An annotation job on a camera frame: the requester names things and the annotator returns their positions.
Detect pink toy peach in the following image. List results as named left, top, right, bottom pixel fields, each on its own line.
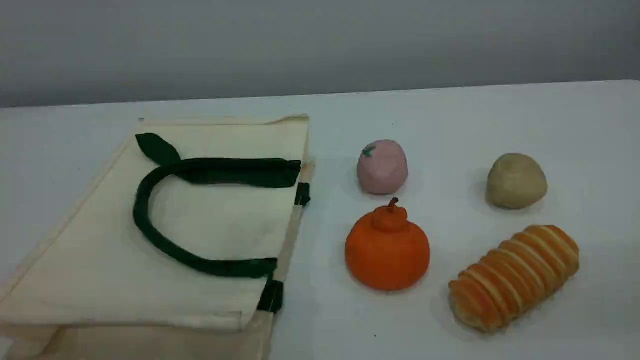
left=356, top=139, right=409, bottom=196

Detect long striped bread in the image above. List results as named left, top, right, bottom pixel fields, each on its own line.
left=448, top=224, right=581, bottom=333

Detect white canvas bag green handles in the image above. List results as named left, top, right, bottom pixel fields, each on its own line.
left=0, top=114, right=315, bottom=360

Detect orange toy tangerine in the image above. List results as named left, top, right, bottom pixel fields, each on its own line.
left=344, top=196, right=431, bottom=292

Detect beige round toy potato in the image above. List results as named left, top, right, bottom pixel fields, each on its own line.
left=486, top=152, right=549, bottom=210

